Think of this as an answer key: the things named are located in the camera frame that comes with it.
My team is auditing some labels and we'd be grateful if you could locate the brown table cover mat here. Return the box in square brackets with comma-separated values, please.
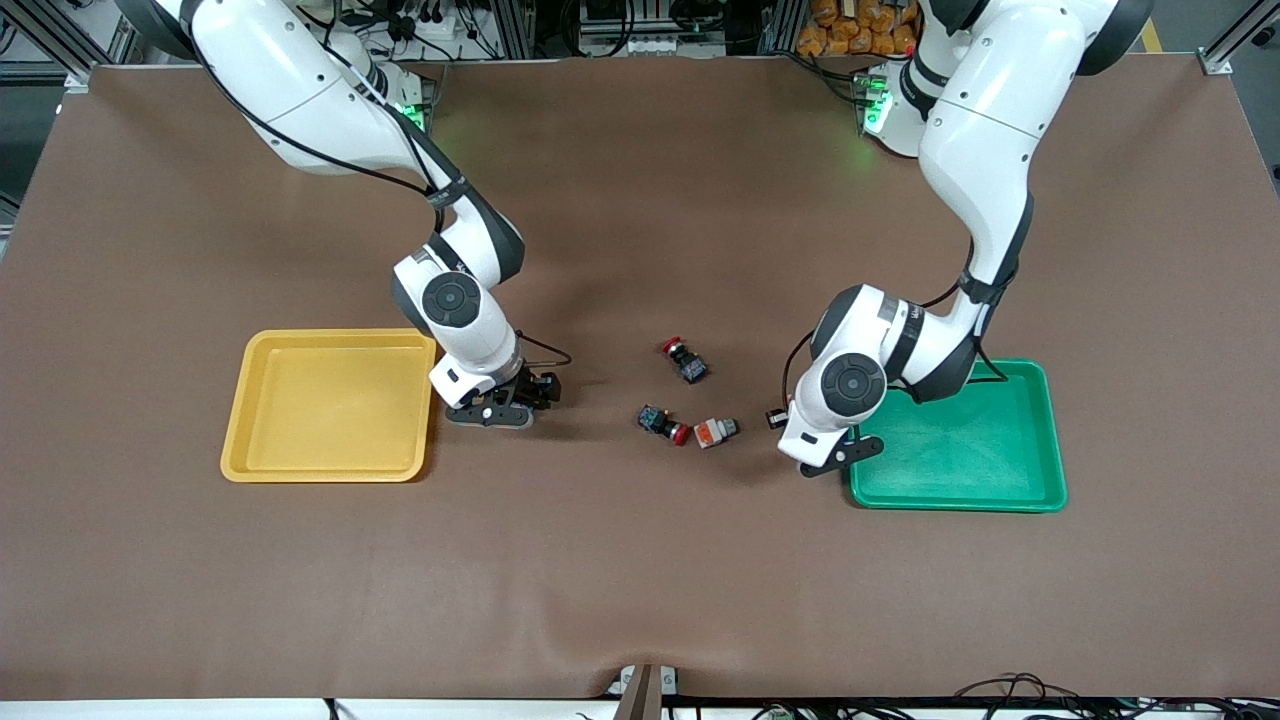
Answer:
[0, 55, 1280, 701]

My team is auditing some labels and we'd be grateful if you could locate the red push button switch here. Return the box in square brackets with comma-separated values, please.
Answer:
[661, 337, 709, 385]
[637, 404, 692, 447]

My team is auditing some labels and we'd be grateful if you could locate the aluminium frame profile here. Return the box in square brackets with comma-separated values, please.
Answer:
[1203, 0, 1280, 77]
[0, 0, 136, 93]

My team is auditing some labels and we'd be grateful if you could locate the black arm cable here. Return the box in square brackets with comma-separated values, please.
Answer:
[780, 268, 1011, 406]
[195, 45, 574, 369]

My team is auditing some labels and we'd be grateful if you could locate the metal table clamp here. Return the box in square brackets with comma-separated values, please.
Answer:
[605, 663, 681, 720]

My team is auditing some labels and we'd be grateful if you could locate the bundle of loose black cables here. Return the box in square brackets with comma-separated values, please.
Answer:
[955, 673, 1280, 720]

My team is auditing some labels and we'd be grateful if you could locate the pile of orange snacks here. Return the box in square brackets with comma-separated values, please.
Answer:
[797, 0, 919, 57]

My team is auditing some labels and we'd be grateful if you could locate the yellow plastic tray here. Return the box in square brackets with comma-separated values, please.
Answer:
[220, 328, 438, 484]

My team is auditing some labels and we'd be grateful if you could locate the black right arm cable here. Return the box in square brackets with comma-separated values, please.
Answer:
[195, 45, 574, 369]

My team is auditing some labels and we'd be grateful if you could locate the green plastic tray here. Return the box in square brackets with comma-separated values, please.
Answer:
[848, 358, 1069, 513]

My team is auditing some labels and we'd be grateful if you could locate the white power strip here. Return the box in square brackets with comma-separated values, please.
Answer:
[395, 0, 471, 46]

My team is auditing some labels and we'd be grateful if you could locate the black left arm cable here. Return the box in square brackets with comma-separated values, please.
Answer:
[780, 268, 1011, 406]

